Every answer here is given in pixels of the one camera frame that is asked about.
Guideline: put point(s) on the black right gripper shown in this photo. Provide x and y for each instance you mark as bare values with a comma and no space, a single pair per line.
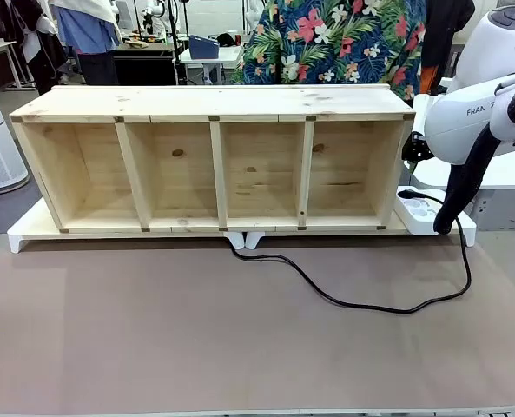
417,147

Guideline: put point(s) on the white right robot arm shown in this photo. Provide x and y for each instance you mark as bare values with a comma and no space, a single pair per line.
465,113

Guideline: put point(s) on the white power strip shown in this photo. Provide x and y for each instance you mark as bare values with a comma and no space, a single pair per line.
417,213

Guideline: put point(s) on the white side table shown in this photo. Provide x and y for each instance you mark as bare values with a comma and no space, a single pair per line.
513,169

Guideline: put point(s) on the person in black clothes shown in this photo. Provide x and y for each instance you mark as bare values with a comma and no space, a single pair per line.
35,39

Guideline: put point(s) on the person with orange trousers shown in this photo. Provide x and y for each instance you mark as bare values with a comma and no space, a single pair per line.
444,35

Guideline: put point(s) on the person in floral shirt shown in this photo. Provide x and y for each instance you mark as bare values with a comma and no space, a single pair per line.
335,43

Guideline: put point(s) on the person in blue shirt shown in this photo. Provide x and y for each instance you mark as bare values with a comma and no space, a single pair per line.
87,30

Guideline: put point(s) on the black cabinet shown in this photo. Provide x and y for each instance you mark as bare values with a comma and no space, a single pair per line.
142,67

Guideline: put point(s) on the wooden four-compartment shelf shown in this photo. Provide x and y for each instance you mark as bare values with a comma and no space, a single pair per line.
213,152

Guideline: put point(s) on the black tripod stand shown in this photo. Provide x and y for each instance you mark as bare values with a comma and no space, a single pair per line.
175,39

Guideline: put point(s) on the white desk with bin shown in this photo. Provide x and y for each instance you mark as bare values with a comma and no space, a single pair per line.
211,65

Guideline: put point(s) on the blue plastic bin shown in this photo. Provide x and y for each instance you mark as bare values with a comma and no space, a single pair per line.
202,47

